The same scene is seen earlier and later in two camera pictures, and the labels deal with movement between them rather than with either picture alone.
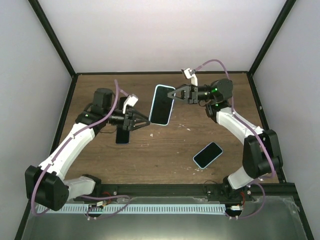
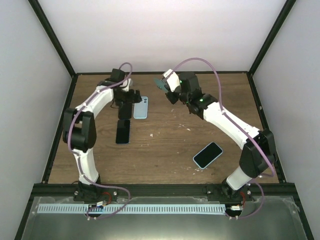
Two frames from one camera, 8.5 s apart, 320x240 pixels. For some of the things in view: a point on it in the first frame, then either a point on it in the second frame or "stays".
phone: [162, 105] → [140, 110]
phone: [207, 155] stays
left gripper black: [130, 115] → [136, 97]
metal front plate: [264, 218] stays
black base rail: [210, 192] stays
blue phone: [122, 136] stays
